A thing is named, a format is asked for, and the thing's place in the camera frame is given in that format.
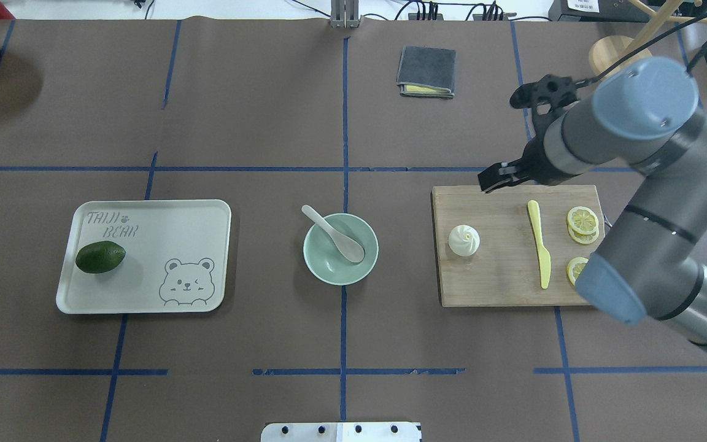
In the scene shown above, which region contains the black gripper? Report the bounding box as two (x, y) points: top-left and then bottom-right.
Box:
(477, 74), (581, 193)

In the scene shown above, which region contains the white steamed bun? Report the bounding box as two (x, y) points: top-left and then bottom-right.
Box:
(448, 225), (481, 257)

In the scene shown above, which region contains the white ceramic soup spoon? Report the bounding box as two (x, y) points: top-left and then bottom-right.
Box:
(302, 204), (365, 263)

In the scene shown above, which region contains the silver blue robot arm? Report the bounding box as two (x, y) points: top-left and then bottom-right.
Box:
(479, 56), (707, 353)

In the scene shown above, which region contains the light green bowl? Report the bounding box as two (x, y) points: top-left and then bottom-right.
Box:
(303, 213), (379, 286)

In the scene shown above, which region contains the wooden cutting board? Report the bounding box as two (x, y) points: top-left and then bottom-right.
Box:
(431, 184), (605, 307)

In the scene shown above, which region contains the lemon slice upper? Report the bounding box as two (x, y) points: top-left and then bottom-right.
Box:
(566, 205), (600, 235)

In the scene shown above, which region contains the lemon slice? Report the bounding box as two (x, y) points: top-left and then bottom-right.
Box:
(567, 226), (600, 244)
(566, 205), (600, 235)

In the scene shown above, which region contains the yellow plastic knife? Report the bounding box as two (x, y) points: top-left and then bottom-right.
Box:
(527, 200), (552, 289)

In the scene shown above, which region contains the lemon slice lower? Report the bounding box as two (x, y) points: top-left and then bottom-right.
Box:
(567, 226), (600, 244)

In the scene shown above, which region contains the lemon slice single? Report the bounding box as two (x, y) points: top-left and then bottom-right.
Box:
(566, 257), (589, 286)

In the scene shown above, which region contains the grey folded cloth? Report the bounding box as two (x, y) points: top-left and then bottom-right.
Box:
(396, 47), (457, 99)

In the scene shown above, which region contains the white bear tray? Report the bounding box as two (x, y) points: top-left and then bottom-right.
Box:
(56, 200), (232, 314)

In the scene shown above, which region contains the green avocado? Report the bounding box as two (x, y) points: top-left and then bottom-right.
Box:
(75, 241), (126, 274)

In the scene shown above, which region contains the aluminium frame post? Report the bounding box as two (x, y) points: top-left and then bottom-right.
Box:
(330, 0), (361, 29)

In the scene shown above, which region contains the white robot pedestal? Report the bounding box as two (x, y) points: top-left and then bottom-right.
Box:
(260, 421), (423, 441)

